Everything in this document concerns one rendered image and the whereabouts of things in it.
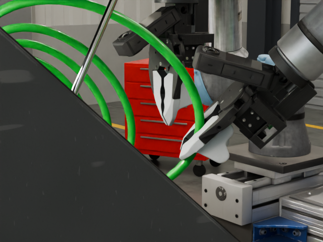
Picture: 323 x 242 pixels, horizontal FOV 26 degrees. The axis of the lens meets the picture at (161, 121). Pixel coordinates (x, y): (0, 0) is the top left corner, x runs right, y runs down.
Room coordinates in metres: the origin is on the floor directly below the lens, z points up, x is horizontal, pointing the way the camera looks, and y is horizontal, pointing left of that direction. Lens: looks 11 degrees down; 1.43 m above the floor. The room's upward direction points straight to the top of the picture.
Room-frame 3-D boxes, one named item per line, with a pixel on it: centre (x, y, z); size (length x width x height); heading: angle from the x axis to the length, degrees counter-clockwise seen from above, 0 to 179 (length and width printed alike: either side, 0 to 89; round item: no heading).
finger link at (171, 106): (1.13, -0.04, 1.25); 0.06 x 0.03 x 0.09; 121
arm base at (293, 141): (1.68, -0.29, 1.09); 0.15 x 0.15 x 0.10
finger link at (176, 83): (1.11, -0.02, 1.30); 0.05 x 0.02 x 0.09; 31
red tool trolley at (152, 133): (5.52, -0.11, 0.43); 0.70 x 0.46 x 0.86; 64
